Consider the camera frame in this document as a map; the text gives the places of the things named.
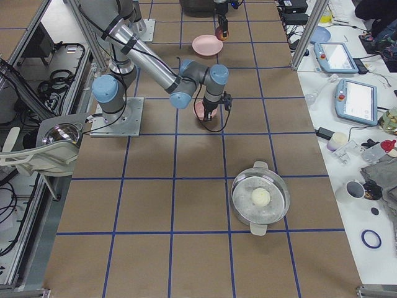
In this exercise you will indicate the pink bowl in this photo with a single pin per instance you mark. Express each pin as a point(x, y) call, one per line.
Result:
point(199, 111)

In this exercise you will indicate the red yellow apple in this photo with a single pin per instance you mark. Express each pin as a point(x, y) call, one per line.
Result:
point(221, 34)

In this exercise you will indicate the pink plate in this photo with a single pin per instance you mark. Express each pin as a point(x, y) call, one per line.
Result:
point(207, 45)

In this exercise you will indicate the light blue plate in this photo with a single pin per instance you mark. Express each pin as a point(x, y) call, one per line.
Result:
point(321, 34)

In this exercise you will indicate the black bowl with snacks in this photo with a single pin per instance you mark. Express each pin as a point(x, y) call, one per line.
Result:
point(373, 191)

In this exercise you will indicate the steel steamer pot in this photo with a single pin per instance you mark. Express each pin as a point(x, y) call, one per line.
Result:
point(259, 218)

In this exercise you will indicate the white steamed bun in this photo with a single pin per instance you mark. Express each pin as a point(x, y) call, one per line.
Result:
point(260, 197)

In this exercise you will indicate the upper teach pendant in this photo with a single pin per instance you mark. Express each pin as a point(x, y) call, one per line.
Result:
point(334, 57)

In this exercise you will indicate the teach pendant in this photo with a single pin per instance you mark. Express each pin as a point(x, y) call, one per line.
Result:
point(356, 101)
point(334, 57)

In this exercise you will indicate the black power adapter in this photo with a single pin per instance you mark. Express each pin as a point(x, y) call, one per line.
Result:
point(324, 133)

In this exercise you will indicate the purple white cup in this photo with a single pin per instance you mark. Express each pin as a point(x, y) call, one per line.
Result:
point(337, 140)

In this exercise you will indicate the glass dome lid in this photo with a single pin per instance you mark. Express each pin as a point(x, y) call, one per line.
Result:
point(64, 131)

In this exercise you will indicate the lower teach pendant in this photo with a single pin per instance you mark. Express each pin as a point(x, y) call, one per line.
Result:
point(356, 101)

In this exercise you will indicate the white mug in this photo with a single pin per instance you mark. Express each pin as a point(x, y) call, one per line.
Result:
point(350, 192)

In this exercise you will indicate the glass jar green contents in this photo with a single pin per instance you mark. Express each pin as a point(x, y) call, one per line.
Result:
point(387, 121)

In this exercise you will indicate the baby bottle red cap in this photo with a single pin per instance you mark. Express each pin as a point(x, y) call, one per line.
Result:
point(379, 150)

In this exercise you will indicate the grey folded cloth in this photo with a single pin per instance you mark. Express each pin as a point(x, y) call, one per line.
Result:
point(383, 174)

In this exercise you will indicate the small black disc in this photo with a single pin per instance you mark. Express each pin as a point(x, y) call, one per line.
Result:
point(375, 211)

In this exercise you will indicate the aluminium frame post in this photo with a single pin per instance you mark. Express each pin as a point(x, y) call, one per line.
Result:
point(313, 21)

